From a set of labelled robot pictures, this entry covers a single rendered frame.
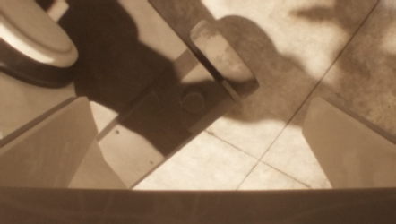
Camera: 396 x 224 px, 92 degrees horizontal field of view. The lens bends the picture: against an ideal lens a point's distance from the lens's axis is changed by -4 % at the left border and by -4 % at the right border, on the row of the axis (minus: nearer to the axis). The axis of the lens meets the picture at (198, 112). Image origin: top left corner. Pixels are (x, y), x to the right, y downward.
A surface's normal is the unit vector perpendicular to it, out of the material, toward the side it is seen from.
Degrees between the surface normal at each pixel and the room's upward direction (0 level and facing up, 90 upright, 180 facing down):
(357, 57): 0
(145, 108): 0
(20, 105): 90
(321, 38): 0
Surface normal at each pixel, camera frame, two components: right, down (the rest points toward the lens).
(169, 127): 0.00, 0.31
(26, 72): 0.83, 0.04
